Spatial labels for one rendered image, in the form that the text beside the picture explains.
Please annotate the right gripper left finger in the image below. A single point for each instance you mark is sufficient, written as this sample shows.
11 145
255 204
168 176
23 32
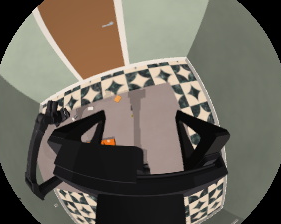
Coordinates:
75 130

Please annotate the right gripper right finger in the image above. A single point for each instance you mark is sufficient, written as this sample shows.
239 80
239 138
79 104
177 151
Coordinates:
212 139

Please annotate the orange rack of bins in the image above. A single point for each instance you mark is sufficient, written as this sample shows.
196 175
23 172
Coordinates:
108 142

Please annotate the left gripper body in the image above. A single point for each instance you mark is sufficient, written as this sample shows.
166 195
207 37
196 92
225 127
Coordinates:
63 117

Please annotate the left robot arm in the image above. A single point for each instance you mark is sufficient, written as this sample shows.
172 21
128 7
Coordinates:
38 132

